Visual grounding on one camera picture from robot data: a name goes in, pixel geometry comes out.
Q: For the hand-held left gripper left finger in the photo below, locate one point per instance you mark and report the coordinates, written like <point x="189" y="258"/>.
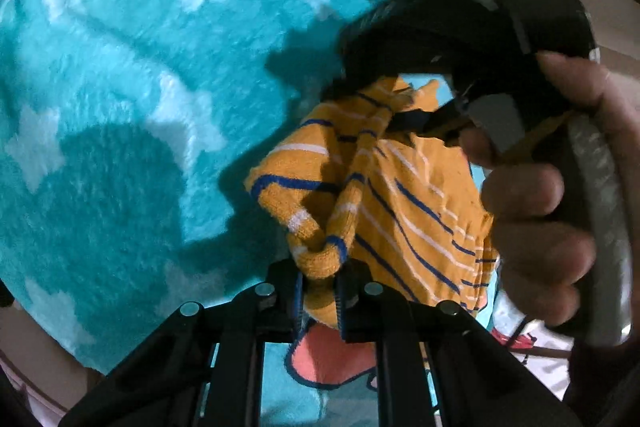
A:
<point x="280" y="302"/>

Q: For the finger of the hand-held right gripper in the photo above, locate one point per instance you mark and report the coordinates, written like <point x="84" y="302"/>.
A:
<point x="415" y="122"/>

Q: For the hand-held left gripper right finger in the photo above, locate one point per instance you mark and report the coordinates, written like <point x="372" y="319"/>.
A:
<point x="355" y="302"/>

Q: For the yellow striped sweater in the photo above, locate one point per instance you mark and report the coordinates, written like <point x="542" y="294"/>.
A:
<point x="400" y="217"/>

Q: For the person's right hand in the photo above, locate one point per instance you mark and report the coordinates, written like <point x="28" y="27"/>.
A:
<point x="530" y="217"/>

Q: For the pink bed sheet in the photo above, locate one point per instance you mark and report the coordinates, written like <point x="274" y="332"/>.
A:
<point x="40" y="372"/>

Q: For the teal star print blanket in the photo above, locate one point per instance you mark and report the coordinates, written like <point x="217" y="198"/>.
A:
<point x="125" y="57"/>

